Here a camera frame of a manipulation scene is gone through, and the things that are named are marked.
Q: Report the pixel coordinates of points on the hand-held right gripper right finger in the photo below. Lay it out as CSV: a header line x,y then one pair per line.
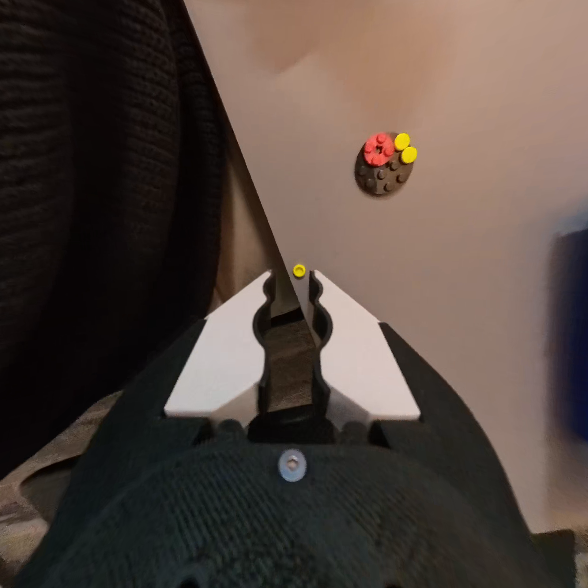
x,y
367,367

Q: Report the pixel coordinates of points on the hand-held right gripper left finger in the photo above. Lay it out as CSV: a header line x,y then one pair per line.
x,y
216,367

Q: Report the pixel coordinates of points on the yellow round lego stud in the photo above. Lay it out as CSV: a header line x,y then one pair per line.
x,y
299,270

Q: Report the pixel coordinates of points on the round black lego plate assembly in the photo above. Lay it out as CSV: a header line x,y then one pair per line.
x,y
383,177

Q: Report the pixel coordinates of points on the blue storage bin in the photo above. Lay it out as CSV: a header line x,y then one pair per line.
x,y
572,330

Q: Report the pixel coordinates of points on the person's black knit sweater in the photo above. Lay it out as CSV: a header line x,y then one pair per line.
x,y
92,183

